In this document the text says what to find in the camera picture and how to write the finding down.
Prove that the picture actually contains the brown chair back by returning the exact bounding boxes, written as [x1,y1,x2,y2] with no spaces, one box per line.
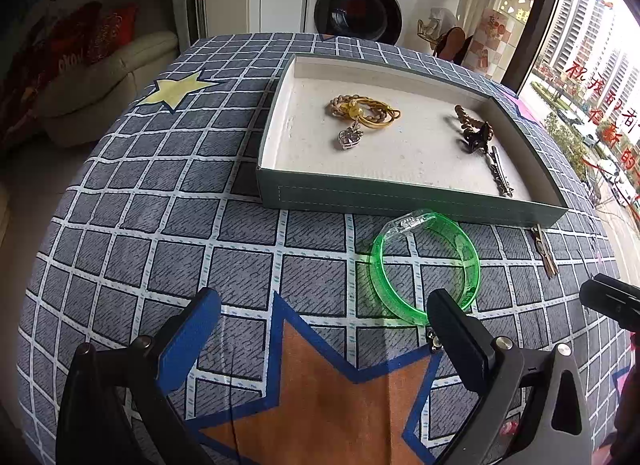
[432,27,473,66]

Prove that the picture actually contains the red-handled mop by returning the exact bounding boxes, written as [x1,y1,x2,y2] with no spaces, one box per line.
[185,0,208,40]

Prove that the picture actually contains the red patterned cushion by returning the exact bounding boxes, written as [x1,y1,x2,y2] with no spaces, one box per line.
[85,5,138,66]

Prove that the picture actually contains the gold hair clip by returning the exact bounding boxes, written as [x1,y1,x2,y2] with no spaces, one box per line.
[531,226,559,280]

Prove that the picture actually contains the red blanket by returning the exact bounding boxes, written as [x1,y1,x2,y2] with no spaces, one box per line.
[0,0,103,146]

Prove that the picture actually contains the black hair claw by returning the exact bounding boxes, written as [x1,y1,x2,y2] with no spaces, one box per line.
[461,122,493,153]

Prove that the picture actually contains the brown scrunchie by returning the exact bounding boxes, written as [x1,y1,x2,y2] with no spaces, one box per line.
[454,105,496,140]

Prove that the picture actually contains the silver hair clip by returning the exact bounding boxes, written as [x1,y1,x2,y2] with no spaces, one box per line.
[487,145,515,198]

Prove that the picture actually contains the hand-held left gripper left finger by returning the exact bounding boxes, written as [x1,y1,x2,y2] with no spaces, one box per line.
[56,287,223,465]

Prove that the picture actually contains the grey-green shallow tray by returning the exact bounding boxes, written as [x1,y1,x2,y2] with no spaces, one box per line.
[256,54,571,228]

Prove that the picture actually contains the green translucent bangle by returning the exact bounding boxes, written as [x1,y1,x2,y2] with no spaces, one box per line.
[370,211,482,325]

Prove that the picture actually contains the grey checked star tablecloth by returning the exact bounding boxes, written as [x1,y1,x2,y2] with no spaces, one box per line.
[17,34,626,465]

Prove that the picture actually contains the yellow hair tie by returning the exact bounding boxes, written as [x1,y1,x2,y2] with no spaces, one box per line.
[350,99,402,130]

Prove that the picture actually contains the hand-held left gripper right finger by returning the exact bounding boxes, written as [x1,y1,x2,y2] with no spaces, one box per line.
[427,288,593,465]

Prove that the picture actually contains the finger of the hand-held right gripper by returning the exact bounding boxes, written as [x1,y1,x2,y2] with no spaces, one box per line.
[579,274,640,332]

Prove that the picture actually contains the brown braided heart-pendant bracelet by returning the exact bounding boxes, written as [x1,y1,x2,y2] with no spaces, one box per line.
[329,93,373,152]

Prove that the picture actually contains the white printed bag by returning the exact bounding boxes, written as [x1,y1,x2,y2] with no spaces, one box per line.
[417,6,458,50]

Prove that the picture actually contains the pink checked gift bag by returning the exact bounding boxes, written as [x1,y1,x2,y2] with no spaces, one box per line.
[470,7,508,78]

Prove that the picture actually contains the cream sofa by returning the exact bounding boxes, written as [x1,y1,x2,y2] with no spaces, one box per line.
[35,30,180,148]

